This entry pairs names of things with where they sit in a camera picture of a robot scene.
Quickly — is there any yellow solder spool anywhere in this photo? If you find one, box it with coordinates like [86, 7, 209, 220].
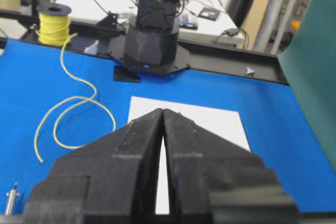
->
[36, 3, 72, 47]

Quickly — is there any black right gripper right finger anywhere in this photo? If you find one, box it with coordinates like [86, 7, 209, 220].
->
[163, 109, 300, 223]

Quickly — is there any dark green backdrop sheet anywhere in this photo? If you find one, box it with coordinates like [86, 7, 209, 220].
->
[278, 0, 335, 168]

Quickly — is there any blue table cloth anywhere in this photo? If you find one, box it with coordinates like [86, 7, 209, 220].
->
[1, 40, 335, 215]

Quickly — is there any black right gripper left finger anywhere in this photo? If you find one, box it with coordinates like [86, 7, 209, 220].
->
[25, 109, 163, 223]

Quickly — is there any white background desk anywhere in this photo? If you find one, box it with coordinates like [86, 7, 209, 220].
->
[56, 0, 237, 36]

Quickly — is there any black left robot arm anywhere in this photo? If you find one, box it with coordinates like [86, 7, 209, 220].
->
[108, 0, 190, 75]

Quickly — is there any yellow solder wire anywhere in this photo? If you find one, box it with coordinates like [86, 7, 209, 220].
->
[34, 33, 117, 163]

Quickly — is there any red handled soldering iron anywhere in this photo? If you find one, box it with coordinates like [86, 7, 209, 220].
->
[5, 182, 20, 216]

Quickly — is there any black frame rail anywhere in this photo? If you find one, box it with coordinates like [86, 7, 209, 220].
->
[0, 8, 289, 86]

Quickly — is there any white foam board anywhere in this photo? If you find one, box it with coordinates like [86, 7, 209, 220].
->
[128, 96, 250, 215]

